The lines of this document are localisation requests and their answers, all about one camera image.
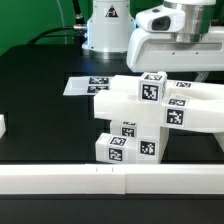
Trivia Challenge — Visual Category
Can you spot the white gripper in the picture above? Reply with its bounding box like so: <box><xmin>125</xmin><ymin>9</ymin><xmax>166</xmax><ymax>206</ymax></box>
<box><xmin>127</xmin><ymin>0</ymin><xmax>224</xmax><ymax>83</ymax></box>

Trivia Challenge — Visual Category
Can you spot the white chair back frame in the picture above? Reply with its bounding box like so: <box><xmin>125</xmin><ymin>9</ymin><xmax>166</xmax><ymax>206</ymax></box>
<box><xmin>94</xmin><ymin>75</ymin><xmax>224</xmax><ymax>133</ymax></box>

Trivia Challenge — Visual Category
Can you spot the white tagged cube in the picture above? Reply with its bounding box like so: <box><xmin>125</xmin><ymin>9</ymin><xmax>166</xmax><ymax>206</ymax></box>
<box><xmin>138</xmin><ymin>71</ymin><xmax>167</xmax><ymax>104</ymax></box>

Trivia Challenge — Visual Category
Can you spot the white chair seat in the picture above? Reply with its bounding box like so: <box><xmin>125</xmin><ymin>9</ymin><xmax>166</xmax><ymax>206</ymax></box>
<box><xmin>136</xmin><ymin>125</ymin><xmax>169</xmax><ymax>164</ymax></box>

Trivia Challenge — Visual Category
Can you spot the white block right edge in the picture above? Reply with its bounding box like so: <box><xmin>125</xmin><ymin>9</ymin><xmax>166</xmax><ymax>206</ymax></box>
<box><xmin>214</xmin><ymin>132</ymin><xmax>224</xmax><ymax>152</ymax></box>

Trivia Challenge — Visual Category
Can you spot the white block edge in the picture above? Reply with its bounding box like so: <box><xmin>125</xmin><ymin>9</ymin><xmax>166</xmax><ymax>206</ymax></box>
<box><xmin>0</xmin><ymin>114</ymin><xmax>6</xmax><ymax>139</ymax></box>
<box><xmin>214</xmin><ymin>132</ymin><xmax>224</xmax><ymax>152</ymax></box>

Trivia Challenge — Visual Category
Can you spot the marker sheet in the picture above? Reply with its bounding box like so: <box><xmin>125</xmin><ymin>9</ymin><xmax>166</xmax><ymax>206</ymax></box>
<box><xmin>63</xmin><ymin>76</ymin><xmax>111</xmax><ymax>96</ymax></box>

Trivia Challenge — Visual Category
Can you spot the white block left edge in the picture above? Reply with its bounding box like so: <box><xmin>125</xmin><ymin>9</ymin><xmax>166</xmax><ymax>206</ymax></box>
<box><xmin>0</xmin><ymin>114</ymin><xmax>6</xmax><ymax>139</ymax></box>

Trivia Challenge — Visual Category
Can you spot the black cable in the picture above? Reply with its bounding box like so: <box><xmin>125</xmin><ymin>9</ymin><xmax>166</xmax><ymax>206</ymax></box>
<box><xmin>27</xmin><ymin>0</ymin><xmax>88</xmax><ymax>46</ymax></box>

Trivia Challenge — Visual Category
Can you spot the white front rail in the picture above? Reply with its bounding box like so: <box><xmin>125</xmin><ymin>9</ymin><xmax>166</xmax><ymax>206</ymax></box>
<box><xmin>0</xmin><ymin>164</ymin><xmax>224</xmax><ymax>195</ymax></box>

